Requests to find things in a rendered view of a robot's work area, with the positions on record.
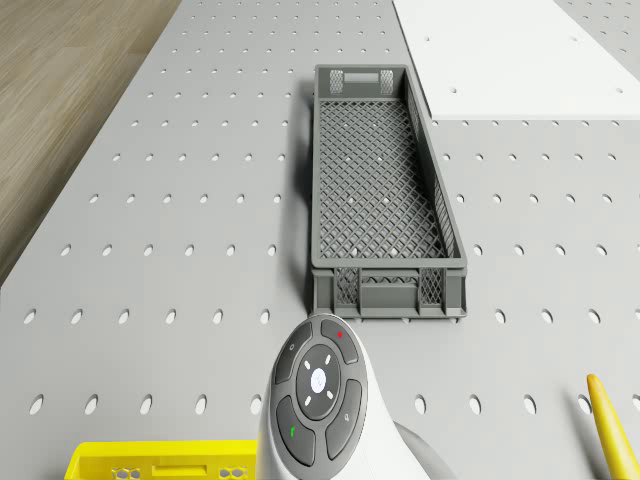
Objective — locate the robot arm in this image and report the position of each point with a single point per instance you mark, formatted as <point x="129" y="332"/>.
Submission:
<point x="380" y="440"/>

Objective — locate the dark grey basket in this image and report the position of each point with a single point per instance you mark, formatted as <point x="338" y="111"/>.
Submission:
<point x="370" y="295"/>

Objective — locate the yellow basket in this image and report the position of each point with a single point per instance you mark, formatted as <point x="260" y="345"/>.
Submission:
<point x="165" y="452"/>

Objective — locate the white board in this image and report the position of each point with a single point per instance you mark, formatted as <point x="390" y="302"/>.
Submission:
<point x="515" y="60"/>

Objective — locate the banana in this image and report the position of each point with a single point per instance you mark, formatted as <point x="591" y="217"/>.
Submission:
<point x="607" y="425"/>

